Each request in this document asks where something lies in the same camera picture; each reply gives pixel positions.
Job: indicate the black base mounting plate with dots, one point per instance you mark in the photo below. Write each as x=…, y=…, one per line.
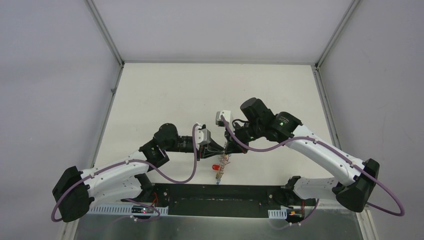
x=210, y=200

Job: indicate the metal disc with keyrings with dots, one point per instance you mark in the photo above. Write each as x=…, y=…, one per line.
x=224, y=159

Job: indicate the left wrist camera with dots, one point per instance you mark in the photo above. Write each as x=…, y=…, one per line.
x=201, y=136

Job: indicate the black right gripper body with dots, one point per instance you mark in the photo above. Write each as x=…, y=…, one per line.
x=245, y=133

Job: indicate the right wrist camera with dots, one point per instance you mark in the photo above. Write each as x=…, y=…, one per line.
x=222, y=117

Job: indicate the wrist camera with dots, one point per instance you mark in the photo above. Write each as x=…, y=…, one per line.
x=201, y=136
x=222, y=117

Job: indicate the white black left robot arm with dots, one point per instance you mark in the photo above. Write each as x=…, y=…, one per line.
x=78, y=191

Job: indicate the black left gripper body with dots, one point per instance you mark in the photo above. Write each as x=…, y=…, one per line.
x=201, y=151

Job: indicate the red key tag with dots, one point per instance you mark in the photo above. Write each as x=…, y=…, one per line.
x=216, y=167

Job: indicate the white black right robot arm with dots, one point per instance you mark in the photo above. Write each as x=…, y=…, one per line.
x=352, y=180

